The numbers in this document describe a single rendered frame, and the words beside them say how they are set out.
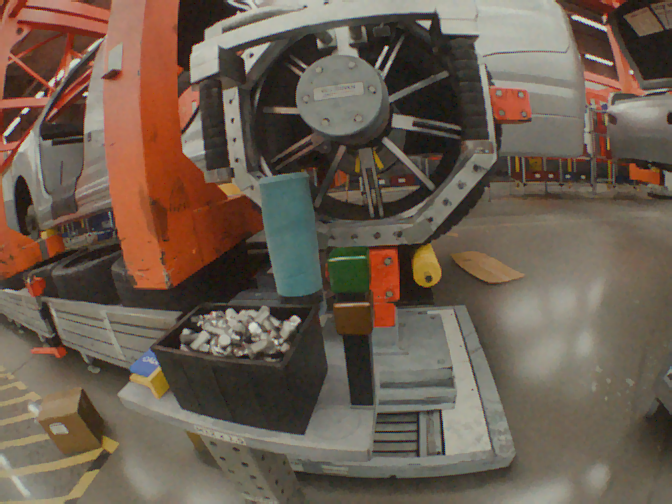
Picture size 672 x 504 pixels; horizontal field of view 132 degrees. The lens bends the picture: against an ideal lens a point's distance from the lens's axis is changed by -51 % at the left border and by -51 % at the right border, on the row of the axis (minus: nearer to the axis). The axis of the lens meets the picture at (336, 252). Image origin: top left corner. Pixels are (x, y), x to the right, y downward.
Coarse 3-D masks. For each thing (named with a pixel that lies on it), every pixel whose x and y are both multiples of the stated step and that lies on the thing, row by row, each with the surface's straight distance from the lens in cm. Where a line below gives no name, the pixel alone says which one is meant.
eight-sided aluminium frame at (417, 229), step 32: (320, 0) 69; (416, 32) 69; (256, 64) 68; (480, 64) 63; (224, 96) 68; (256, 160) 70; (480, 160) 60; (256, 192) 64; (448, 192) 59; (320, 224) 65; (352, 224) 64; (384, 224) 60; (416, 224) 59
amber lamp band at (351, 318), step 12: (336, 300) 32; (372, 300) 33; (336, 312) 32; (348, 312) 31; (360, 312) 31; (372, 312) 33; (336, 324) 33; (348, 324) 32; (360, 324) 32; (372, 324) 32
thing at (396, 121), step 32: (288, 64) 76; (416, 64) 90; (448, 64) 71; (256, 96) 75; (288, 96) 91; (448, 96) 82; (256, 128) 74; (416, 128) 69; (448, 128) 70; (288, 160) 72; (448, 160) 78; (320, 192) 70; (416, 192) 84
